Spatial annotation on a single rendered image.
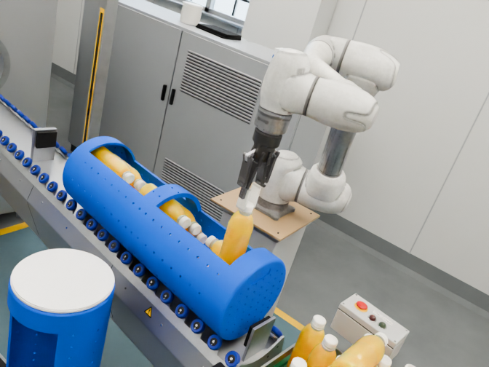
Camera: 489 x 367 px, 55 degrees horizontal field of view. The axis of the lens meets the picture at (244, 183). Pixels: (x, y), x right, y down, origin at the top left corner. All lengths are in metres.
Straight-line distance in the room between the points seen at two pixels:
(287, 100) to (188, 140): 2.43
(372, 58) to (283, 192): 0.69
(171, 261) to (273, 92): 0.59
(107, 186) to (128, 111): 2.33
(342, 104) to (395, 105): 2.96
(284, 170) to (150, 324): 0.84
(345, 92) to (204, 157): 2.40
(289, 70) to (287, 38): 2.98
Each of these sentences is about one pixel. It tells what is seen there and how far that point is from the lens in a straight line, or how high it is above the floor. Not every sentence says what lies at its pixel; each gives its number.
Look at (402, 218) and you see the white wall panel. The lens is 4.24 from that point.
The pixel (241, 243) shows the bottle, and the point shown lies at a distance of 1.34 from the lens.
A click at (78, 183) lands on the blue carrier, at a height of 1.11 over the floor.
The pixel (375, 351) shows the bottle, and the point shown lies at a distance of 1.30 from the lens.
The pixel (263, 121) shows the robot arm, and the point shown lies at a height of 1.61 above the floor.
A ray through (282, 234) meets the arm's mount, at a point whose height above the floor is 1.01.
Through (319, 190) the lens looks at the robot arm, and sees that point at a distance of 1.97.
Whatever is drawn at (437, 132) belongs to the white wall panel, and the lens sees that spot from 4.03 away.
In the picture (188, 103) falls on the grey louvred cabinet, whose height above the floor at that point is 0.96.
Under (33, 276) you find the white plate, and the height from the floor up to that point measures 1.04.
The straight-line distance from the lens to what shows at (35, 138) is 2.25.
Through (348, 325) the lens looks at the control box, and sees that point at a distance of 1.56.
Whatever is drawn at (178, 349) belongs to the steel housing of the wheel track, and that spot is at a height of 0.86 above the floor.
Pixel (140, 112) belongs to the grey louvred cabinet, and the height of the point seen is 0.71.
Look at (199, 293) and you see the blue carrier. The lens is 1.36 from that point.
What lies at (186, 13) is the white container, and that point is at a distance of 3.73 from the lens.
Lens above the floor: 1.95
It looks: 24 degrees down
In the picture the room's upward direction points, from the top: 17 degrees clockwise
